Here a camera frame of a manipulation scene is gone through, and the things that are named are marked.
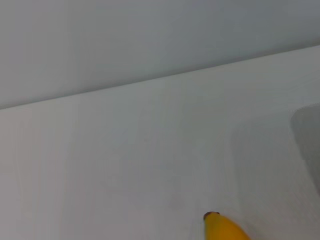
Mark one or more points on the yellow banana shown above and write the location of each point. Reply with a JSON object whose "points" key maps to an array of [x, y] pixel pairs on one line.
{"points": [[222, 228]]}

